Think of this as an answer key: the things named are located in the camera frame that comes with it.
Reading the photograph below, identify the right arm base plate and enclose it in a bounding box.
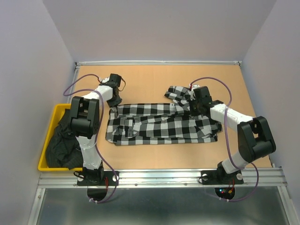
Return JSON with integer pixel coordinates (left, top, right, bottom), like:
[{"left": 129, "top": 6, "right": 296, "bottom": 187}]
[{"left": 198, "top": 170, "right": 244, "bottom": 185}]

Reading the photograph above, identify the aluminium front rail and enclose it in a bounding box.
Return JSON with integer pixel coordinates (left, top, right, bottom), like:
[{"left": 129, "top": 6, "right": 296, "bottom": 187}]
[{"left": 37, "top": 167, "right": 287, "bottom": 189}]

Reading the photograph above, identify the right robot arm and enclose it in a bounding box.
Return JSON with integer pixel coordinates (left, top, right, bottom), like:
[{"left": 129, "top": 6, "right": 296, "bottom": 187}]
[{"left": 189, "top": 85, "right": 276, "bottom": 184}]

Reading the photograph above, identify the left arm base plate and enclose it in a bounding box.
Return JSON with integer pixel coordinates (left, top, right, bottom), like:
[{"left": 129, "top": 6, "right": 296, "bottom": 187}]
[{"left": 73, "top": 171, "right": 119, "bottom": 187}]

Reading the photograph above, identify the black white checkered shirt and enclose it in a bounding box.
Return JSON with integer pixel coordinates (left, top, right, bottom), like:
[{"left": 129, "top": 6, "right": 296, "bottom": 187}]
[{"left": 105, "top": 86, "right": 222, "bottom": 146}]

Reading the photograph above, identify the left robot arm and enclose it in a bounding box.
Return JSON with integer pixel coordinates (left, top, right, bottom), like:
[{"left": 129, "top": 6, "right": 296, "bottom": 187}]
[{"left": 69, "top": 74, "right": 124, "bottom": 186}]

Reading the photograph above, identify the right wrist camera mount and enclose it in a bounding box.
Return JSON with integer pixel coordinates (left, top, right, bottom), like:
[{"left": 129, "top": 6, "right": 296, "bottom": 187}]
[{"left": 188, "top": 84, "right": 200, "bottom": 100}]

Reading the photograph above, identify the yellow plastic bin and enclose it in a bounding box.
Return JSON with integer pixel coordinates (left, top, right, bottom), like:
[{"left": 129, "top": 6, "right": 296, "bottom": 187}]
[{"left": 37, "top": 104, "right": 83, "bottom": 172}]

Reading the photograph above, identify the dark shirt in bin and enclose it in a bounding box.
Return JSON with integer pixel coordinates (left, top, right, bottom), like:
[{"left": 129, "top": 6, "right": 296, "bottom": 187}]
[{"left": 45, "top": 109, "right": 83, "bottom": 170}]

